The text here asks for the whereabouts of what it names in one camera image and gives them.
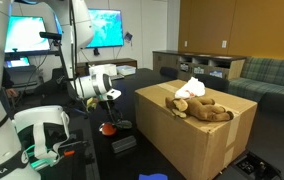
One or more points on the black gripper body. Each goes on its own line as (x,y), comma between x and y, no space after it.
(114,114)

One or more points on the black rectangular block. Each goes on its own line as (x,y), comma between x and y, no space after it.
(123,144)

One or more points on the white plush toy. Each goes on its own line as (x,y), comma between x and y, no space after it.
(192,88)

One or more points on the brown plush moose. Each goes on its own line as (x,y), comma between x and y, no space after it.
(201,108)

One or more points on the blue sponge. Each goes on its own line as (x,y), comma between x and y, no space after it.
(156,176)

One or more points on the large cardboard box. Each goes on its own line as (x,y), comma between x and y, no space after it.
(199,150)

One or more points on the black chair behind box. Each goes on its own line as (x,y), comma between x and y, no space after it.
(213,82)

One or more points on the red and green plush radish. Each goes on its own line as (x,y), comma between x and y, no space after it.
(110,129)

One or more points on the white VR headset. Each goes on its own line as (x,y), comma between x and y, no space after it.
(37,117)

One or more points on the wooden cabinet counter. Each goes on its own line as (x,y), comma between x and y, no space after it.
(189,64)

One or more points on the black power strip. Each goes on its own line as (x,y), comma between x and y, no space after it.
(254,168)

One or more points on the green plaid sofa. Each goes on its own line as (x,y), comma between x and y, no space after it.
(261,80)

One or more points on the right wall monitor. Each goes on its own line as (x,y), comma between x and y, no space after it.
(108,30)

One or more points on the wall monitor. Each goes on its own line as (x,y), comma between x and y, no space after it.
(108,30)
(23,34)

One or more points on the left wall monitor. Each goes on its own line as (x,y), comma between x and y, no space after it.
(23,34)

